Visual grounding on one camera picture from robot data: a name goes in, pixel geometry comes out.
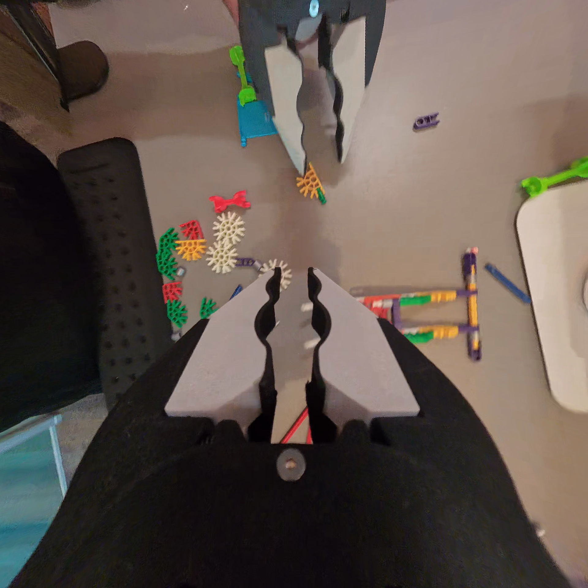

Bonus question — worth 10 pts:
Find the white snowflake connector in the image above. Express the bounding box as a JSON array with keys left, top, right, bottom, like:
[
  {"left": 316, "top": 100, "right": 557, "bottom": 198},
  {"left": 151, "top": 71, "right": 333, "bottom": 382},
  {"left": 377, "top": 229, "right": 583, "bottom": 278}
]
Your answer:
[
  {"left": 212, "top": 211, "right": 246, "bottom": 244},
  {"left": 205, "top": 242, "right": 239, "bottom": 275},
  {"left": 259, "top": 258, "right": 293, "bottom": 290}
]

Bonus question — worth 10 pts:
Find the long red rod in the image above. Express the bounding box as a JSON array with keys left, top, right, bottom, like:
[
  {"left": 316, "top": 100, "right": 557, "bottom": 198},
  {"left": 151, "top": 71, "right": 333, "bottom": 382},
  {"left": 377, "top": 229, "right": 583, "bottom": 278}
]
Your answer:
[{"left": 280, "top": 406, "right": 313, "bottom": 444}]

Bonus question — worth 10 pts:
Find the lime green toy piece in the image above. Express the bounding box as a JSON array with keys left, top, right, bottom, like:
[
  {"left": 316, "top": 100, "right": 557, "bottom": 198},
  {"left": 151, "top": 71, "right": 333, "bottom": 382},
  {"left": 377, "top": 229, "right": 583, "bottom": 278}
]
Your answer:
[
  {"left": 229, "top": 45, "right": 258, "bottom": 107},
  {"left": 520, "top": 156, "right": 588, "bottom": 198}
]

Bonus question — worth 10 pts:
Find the red spool piece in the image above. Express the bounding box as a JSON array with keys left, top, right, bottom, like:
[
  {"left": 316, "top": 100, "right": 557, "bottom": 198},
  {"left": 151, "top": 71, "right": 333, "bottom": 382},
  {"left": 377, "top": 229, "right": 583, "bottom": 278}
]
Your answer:
[{"left": 209, "top": 190, "right": 252, "bottom": 213}]

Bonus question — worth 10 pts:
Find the yellow plastic rod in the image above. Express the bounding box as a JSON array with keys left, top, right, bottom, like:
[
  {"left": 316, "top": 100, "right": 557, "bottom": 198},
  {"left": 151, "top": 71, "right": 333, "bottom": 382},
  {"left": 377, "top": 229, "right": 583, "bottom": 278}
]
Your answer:
[{"left": 466, "top": 264, "right": 479, "bottom": 350}]

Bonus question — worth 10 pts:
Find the blue plastic panel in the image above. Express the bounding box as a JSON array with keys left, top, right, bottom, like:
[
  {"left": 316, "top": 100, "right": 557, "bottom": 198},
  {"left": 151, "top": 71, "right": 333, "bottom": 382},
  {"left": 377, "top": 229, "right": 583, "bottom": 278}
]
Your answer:
[{"left": 236, "top": 99, "right": 278, "bottom": 148}]

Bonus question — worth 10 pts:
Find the yellow fan connector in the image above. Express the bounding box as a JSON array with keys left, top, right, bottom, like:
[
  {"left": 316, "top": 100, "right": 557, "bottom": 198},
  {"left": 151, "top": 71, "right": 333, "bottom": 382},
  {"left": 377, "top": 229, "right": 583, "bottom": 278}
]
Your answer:
[
  {"left": 296, "top": 163, "right": 324, "bottom": 199},
  {"left": 175, "top": 239, "right": 207, "bottom": 262}
]

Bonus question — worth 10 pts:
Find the black perforated foam strip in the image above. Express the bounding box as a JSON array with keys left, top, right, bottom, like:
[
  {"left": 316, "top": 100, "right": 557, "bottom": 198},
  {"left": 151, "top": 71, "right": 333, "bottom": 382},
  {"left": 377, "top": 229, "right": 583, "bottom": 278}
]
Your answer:
[{"left": 57, "top": 137, "right": 173, "bottom": 409}]

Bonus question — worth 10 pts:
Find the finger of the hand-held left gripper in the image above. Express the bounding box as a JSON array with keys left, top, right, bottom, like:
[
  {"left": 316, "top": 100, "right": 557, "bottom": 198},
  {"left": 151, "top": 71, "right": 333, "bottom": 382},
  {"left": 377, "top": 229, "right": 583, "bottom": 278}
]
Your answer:
[
  {"left": 264, "top": 43, "right": 308, "bottom": 176},
  {"left": 318, "top": 17, "right": 368, "bottom": 164}
]

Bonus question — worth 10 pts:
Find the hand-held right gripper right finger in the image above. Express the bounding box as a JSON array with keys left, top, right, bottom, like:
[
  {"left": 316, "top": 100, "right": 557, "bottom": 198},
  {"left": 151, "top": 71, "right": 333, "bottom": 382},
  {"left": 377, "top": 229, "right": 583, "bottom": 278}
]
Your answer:
[{"left": 305, "top": 266, "right": 421, "bottom": 444}]

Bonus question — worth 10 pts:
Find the white tray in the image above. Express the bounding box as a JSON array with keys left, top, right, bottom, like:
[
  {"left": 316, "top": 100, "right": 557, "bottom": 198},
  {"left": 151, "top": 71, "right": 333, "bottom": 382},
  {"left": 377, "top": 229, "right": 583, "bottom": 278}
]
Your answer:
[{"left": 515, "top": 179, "right": 588, "bottom": 414}]

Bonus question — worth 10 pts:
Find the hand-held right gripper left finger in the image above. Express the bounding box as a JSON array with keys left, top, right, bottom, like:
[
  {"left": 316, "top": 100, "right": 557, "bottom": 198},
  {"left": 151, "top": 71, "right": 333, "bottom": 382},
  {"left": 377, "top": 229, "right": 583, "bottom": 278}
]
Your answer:
[{"left": 164, "top": 268, "right": 282, "bottom": 444}]

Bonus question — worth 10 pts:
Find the multicoloured toy frame assembly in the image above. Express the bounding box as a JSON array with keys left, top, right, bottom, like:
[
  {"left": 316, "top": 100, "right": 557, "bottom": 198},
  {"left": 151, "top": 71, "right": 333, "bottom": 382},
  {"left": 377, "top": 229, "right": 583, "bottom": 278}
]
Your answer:
[{"left": 301, "top": 286, "right": 481, "bottom": 350}]

